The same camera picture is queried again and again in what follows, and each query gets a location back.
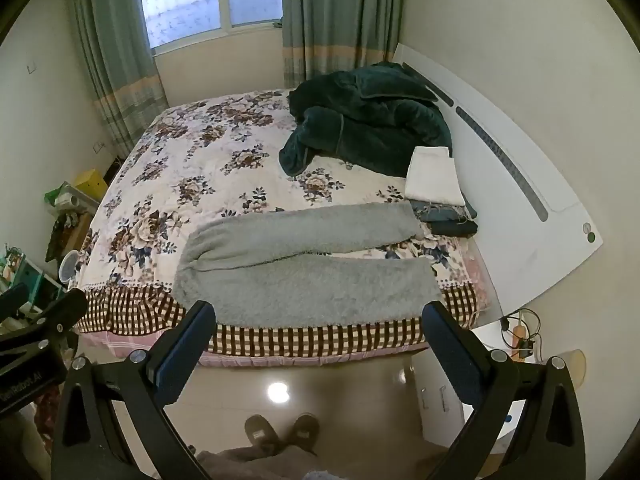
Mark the wall socket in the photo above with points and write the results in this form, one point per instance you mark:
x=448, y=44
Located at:
x=100, y=147

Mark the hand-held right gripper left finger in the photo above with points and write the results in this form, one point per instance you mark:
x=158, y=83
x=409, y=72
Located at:
x=184, y=346

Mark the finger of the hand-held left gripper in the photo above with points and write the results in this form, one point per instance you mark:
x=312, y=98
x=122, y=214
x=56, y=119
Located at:
x=60, y=310
x=12, y=297

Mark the folded denim cloth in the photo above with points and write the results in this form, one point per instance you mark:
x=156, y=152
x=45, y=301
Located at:
x=440, y=212

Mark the red bag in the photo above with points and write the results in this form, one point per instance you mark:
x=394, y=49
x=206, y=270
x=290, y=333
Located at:
x=47, y=415

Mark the white headboard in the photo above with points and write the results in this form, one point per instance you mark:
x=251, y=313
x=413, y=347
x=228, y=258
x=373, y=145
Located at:
x=500, y=185

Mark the green plastic bag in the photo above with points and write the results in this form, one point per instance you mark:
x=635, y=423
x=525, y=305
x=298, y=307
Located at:
x=52, y=195

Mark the white round bucket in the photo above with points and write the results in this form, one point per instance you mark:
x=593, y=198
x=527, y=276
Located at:
x=69, y=266

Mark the bed with floral blanket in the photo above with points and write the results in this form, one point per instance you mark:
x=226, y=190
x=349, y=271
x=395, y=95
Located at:
x=210, y=160

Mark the person's legs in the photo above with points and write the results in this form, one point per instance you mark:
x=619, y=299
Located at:
x=260, y=465

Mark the grey towel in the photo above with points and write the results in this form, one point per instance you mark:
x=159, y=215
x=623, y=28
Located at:
x=300, y=280

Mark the white nightstand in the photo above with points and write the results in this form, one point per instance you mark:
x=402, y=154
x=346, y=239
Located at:
x=440, y=400

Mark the green striped curtain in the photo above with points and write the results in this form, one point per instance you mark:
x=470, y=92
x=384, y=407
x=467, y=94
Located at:
x=115, y=60
x=340, y=20

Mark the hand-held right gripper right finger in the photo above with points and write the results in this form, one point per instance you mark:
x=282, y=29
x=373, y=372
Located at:
x=453, y=355

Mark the orange power strip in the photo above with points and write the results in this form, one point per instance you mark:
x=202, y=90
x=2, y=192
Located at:
x=518, y=335

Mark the window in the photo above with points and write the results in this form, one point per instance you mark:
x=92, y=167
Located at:
x=185, y=5

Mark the beige round object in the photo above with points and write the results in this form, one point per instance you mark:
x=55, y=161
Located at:
x=572, y=367

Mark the white folded towel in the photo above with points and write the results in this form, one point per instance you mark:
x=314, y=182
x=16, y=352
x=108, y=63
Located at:
x=432, y=175

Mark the brown slipper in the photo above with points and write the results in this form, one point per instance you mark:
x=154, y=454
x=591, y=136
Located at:
x=261, y=432
x=304, y=432

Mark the dark folded cloth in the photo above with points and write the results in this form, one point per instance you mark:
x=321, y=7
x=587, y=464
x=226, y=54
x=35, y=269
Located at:
x=455, y=229

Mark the teal storage shelf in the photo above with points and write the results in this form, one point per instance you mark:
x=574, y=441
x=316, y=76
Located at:
x=30, y=280

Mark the dark green blanket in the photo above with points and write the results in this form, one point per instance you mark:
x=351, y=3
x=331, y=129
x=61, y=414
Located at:
x=375, y=120

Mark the yellow box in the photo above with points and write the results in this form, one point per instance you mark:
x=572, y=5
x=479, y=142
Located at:
x=90, y=184

